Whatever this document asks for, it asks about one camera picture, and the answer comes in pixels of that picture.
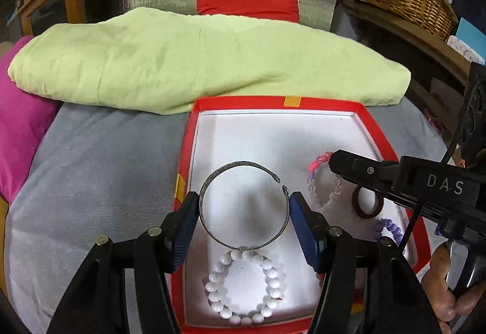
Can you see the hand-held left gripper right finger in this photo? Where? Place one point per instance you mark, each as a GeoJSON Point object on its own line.
{"type": "Point", "coordinates": [303, 231]}

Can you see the magenta pillow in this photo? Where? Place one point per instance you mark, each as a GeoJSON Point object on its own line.
{"type": "Point", "coordinates": [19, 121]}

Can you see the light green blanket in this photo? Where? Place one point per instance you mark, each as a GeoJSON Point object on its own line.
{"type": "Point", "coordinates": [190, 60]}

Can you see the dark red bangle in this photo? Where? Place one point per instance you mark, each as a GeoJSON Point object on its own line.
{"type": "Point", "coordinates": [355, 203]}

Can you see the wooden bench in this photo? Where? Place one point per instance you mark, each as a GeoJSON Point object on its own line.
{"type": "Point", "coordinates": [417, 35]}

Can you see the blue box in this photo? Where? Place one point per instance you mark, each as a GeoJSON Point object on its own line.
{"type": "Point", "coordinates": [472, 37]}

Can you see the patterned white box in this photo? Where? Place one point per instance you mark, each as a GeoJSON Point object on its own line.
{"type": "Point", "coordinates": [459, 47]}

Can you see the red cardboard box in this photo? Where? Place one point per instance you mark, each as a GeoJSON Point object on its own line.
{"type": "Point", "coordinates": [265, 136]}

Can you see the silver cuff bangle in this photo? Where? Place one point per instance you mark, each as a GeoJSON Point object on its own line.
{"type": "Point", "coordinates": [234, 164]}

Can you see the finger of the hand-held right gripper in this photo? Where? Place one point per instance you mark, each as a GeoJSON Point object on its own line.
{"type": "Point", "coordinates": [360, 170]}

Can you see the person's right hand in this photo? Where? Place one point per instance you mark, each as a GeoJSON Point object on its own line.
{"type": "Point", "coordinates": [436, 280]}

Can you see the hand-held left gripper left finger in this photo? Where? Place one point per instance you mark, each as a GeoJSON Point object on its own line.
{"type": "Point", "coordinates": [186, 227]}

